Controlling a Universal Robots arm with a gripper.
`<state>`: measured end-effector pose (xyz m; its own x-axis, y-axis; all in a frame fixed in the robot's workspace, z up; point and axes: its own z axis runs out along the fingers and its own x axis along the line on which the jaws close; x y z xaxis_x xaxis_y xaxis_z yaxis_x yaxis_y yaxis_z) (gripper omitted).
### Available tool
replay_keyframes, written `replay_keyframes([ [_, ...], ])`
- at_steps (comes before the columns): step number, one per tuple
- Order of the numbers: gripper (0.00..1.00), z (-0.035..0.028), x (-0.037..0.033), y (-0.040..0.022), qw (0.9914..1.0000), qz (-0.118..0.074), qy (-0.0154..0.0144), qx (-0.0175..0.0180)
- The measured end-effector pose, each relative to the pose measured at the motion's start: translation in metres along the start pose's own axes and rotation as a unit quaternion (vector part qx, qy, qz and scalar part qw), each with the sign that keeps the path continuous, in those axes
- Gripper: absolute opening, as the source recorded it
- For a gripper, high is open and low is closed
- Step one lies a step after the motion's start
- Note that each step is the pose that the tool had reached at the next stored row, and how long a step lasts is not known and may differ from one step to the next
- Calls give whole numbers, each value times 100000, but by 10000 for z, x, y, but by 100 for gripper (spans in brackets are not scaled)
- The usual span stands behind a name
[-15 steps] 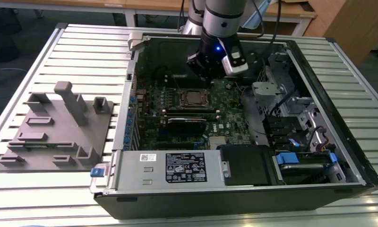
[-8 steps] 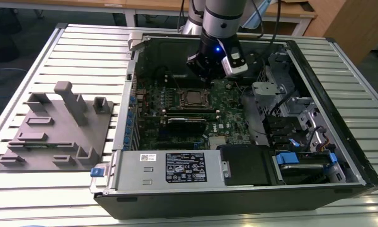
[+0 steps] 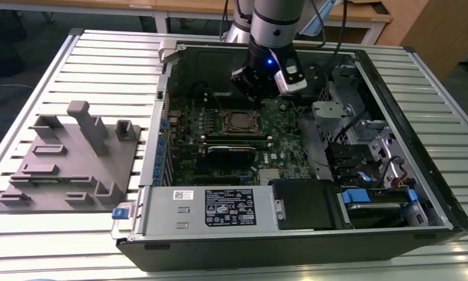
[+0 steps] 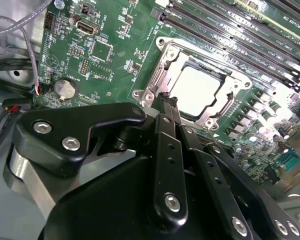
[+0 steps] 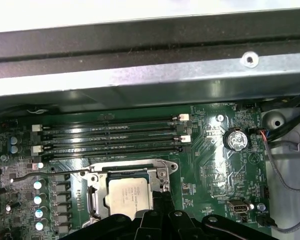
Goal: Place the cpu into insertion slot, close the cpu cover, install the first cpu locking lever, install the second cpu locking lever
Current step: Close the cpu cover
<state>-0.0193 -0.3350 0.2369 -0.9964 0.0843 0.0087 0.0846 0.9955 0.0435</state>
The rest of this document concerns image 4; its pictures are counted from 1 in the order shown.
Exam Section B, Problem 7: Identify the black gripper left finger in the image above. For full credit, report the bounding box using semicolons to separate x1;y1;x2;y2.
3;92;190;230

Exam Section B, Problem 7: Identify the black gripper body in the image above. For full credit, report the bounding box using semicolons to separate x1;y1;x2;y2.
37;156;227;240

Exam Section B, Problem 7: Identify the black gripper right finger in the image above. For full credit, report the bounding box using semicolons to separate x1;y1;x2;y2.
167;95;300;240

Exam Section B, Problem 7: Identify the thin wire locking lever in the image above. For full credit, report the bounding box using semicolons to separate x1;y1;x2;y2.
206;91;235;146

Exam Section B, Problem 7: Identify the silver green CPU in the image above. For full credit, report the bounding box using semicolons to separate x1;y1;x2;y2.
168;62;227;118

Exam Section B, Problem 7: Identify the silver socket cover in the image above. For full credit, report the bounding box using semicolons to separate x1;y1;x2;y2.
146;42;252;126

